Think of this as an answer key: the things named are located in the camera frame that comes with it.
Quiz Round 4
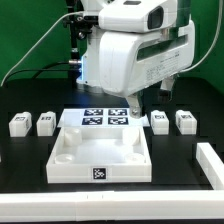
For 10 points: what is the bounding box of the grey cable left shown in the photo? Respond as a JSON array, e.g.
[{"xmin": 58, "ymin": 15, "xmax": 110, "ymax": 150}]
[{"xmin": 0, "ymin": 11, "xmax": 85, "ymax": 88}]

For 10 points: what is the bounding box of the grey cable right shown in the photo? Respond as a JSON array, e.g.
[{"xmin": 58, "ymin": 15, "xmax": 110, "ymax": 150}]
[{"xmin": 181, "ymin": 9, "xmax": 224, "ymax": 73}]

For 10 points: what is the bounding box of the white right fence bar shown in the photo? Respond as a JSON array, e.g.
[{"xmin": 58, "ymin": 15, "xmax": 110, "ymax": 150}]
[{"xmin": 196, "ymin": 143, "xmax": 224, "ymax": 190}]

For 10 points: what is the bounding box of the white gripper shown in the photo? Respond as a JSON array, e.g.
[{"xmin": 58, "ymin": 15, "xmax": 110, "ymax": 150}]
[{"xmin": 99, "ymin": 21, "xmax": 195, "ymax": 119}]

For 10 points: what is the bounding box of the white fence bar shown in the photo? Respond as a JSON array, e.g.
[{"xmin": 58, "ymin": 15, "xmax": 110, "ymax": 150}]
[
  {"xmin": 0, "ymin": 190, "xmax": 224, "ymax": 222},
  {"xmin": 196, "ymin": 143, "xmax": 224, "ymax": 190}
]

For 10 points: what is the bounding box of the white square table top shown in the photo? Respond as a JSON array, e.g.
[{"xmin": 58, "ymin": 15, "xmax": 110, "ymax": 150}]
[{"xmin": 46, "ymin": 126, "xmax": 152, "ymax": 183}]

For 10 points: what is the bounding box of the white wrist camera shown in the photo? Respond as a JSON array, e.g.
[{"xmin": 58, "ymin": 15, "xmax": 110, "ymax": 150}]
[{"xmin": 98, "ymin": 0, "xmax": 177, "ymax": 33}]

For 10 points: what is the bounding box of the black cable left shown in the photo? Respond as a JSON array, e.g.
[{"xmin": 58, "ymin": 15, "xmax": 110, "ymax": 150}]
[{"xmin": 5, "ymin": 61, "xmax": 82, "ymax": 83}]

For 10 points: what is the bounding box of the white front fence bar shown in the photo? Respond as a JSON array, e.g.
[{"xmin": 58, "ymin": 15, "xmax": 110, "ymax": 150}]
[{"xmin": 0, "ymin": 190, "xmax": 224, "ymax": 222}]

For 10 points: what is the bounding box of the grey cable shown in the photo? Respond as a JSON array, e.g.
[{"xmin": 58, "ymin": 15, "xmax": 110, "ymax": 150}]
[
  {"xmin": 181, "ymin": 9, "xmax": 224, "ymax": 73},
  {"xmin": 0, "ymin": 11, "xmax": 85, "ymax": 88}
]

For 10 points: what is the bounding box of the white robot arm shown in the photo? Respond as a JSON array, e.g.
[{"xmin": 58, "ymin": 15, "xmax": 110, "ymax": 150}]
[{"xmin": 77, "ymin": 0, "xmax": 195, "ymax": 118}]

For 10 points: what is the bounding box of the sheet with four tags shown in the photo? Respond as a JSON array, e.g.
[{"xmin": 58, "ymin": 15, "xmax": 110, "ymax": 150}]
[{"xmin": 58, "ymin": 108, "xmax": 149, "ymax": 127}]

